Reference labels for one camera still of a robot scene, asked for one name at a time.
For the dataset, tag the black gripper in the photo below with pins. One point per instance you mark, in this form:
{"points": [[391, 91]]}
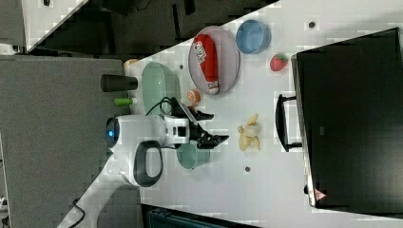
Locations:
{"points": [[181, 127]]}

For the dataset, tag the yellow peeled toy banana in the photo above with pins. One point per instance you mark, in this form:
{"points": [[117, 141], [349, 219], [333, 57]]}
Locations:
{"points": [[249, 134]]}

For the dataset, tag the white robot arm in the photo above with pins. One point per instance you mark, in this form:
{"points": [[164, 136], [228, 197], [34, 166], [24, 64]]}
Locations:
{"points": [[129, 138]]}

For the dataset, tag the silver black toaster oven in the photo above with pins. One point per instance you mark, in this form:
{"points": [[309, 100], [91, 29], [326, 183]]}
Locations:
{"points": [[346, 116]]}

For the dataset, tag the toy orange slice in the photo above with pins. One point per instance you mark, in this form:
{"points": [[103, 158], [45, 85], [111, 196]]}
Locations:
{"points": [[193, 96]]}

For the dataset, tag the green perforated colander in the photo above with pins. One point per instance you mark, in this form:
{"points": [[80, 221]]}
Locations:
{"points": [[158, 81]]}

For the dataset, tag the grey oval plate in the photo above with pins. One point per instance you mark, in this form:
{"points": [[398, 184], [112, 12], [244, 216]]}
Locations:
{"points": [[228, 57]]}

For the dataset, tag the red plush ketchup bottle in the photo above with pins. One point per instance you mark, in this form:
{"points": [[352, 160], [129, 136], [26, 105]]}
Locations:
{"points": [[206, 54]]}

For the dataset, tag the red toy strawberry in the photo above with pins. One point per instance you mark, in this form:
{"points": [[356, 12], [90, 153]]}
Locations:
{"points": [[278, 62]]}

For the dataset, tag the dark cylindrical cup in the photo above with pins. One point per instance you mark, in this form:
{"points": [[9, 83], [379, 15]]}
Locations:
{"points": [[114, 83]]}

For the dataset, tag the blue bowl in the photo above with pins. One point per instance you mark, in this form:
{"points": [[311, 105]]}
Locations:
{"points": [[253, 37]]}

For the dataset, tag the teal cup with handle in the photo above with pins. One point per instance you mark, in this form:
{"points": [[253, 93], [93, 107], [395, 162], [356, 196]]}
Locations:
{"points": [[190, 156]]}

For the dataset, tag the blue metal frame rail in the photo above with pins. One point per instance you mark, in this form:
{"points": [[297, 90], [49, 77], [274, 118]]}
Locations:
{"points": [[165, 219]]}

